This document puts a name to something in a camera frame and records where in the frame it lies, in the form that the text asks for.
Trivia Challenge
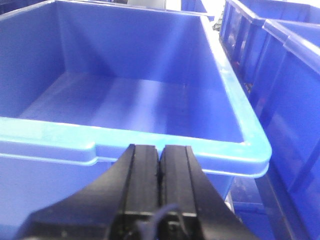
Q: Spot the blue bin right far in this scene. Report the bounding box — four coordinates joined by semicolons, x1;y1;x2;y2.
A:
219;0;320;84

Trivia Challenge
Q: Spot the blue bin right near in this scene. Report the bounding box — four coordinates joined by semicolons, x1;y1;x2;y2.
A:
249;19;320;240

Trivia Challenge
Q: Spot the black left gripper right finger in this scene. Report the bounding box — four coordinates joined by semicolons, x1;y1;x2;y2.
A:
158;145;258;240

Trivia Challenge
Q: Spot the blue bin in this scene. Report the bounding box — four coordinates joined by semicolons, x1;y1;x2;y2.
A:
219;0;320;84
249;19;320;240

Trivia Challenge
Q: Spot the large blue plastic box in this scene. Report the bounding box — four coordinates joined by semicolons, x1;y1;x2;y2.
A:
0;0;272;240

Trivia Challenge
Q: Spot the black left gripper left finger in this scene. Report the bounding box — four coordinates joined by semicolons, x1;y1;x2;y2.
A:
14;143;161;240

